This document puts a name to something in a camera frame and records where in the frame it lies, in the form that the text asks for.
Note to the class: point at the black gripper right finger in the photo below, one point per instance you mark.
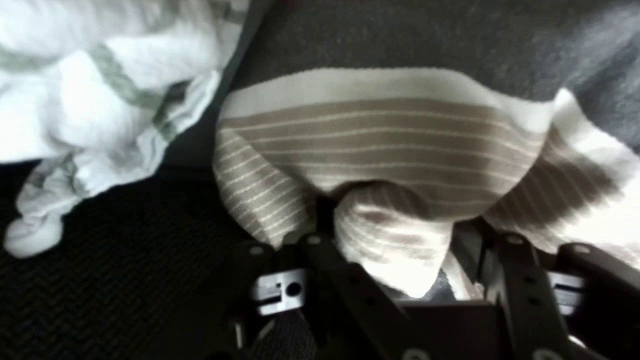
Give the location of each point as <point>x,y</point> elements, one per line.
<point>566,301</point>

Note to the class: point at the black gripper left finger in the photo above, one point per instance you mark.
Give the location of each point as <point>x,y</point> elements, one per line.
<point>333,301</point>

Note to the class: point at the large striped throw pillow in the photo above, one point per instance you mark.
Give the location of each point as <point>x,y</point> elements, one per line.
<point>387,147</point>

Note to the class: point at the dark gray couch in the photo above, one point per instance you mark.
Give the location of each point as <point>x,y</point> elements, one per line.
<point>107,301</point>

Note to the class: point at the crumpled white cloth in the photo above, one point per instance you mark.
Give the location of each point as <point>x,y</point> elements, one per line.
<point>93,101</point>

